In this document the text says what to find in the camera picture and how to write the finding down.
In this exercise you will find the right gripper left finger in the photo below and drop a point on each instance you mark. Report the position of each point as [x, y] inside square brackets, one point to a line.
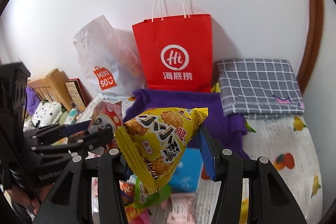
[70, 198]

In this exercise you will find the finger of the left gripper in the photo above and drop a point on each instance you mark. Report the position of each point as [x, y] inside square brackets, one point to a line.
[76, 126]
[77, 142]

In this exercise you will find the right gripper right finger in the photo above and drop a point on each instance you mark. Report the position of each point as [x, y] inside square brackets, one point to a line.
[270, 199]

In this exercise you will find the pink panda snack pack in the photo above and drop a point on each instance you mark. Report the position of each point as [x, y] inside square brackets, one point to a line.
[106, 116]

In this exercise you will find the yellow triangular snack bag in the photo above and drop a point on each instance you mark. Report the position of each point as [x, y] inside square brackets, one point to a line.
[154, 142]

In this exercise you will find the red gold snack pack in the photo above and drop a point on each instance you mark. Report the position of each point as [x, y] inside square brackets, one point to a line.
[127, 192]

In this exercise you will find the pink yellow snack bag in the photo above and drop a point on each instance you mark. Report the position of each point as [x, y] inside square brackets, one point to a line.
[135, 215]

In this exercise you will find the green triangular snack bag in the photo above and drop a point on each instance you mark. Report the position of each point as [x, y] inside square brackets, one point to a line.
[144, 199]

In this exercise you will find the pale pink pastry pack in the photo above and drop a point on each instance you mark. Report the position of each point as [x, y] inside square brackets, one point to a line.
[182, 208]

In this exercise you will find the person's left hand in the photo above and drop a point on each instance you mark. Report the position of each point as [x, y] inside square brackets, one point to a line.
[20, 197]

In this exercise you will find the teal white tube box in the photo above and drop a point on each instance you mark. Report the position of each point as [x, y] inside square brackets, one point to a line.
[71, 117]

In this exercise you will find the white spotted pillow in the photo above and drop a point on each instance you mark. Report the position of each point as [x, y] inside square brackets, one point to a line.
[47, 113]

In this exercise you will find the wooden headboard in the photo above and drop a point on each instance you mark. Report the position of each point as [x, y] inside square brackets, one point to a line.
[52, 88]

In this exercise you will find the patterned book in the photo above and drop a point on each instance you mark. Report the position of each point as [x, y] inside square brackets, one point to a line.
[78, 93]

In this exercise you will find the fruit print table cover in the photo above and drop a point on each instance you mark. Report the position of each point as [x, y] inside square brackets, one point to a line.
[285, 141]

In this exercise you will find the white Miniso plastic bag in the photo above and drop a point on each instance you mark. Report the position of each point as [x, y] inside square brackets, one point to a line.
[108, 64]

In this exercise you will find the blue tissue pack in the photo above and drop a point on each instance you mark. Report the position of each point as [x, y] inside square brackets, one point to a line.
[187, 174]

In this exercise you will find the grey checked folded cloth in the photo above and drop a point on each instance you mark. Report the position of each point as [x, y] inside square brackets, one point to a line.
[259, 88]

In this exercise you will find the red Haidilao paper bag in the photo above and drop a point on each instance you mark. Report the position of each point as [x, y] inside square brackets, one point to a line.
[176, 51]

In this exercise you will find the brown wooden door frame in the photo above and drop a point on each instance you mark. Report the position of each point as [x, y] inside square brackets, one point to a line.
[313, 42]

